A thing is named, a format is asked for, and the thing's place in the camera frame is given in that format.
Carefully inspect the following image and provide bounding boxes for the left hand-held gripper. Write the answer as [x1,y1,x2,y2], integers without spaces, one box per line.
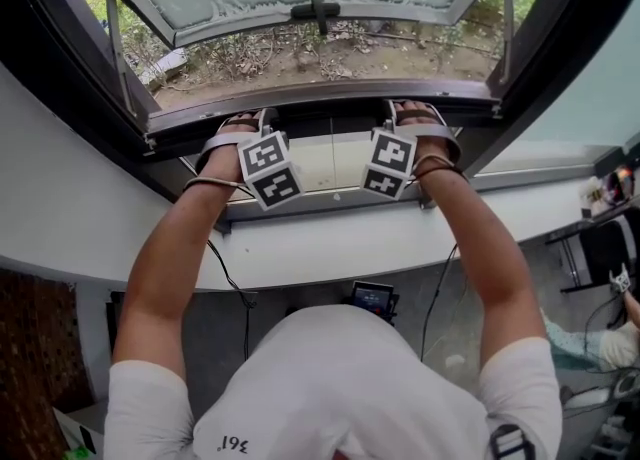
[237,107,306,213]

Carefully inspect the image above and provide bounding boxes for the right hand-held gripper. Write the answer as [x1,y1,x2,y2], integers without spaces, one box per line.
[359,100,420,203]

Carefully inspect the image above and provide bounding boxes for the white blind cord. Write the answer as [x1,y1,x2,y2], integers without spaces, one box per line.
[328,115,343,202]

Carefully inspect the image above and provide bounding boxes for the person's left forearm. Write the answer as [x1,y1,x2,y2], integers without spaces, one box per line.
[110,180,246,382]

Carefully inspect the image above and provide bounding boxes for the person's right forearm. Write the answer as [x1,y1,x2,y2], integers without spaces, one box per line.
[417,170,549,382]

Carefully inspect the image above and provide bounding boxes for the person's right hand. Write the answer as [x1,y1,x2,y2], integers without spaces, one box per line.
[393,100,462,173]

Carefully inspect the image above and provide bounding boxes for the person's left hand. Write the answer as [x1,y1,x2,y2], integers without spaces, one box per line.
[198,111,262,181]

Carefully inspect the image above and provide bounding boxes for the black waist screen device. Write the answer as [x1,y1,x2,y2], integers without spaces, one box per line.
[343,280,400,324]

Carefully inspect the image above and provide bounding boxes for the white board on ground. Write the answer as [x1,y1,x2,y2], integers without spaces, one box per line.
[138,46,190,85]

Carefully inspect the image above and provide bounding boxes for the assorted small desk items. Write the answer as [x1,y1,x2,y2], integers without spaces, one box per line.
[579,162,640,209]

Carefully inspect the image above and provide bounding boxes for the person's white t-shirt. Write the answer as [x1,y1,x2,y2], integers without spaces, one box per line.
[102,305,564,460]

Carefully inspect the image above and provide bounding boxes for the dark-framed window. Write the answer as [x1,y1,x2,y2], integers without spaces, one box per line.
[0,0,640,237]

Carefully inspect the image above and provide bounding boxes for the white open cabinet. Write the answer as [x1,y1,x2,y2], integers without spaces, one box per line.
[52,397,109,460]

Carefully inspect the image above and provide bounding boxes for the black phone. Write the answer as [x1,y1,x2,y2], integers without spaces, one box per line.
[78,425,98,455]

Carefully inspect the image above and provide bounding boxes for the brown cord bracelet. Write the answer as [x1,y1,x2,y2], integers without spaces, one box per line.
[182,175,242,193]
[413,155,470,183]

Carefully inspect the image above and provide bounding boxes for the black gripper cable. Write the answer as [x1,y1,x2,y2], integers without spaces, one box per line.
[205,239,259,362]
[418,242,460,360]

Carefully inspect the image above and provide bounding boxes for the black window handle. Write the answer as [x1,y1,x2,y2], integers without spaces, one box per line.
[289,0,343,37]

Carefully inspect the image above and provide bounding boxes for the black shoulder strap buckle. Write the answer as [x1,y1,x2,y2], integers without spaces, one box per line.
[488,422,537,460]

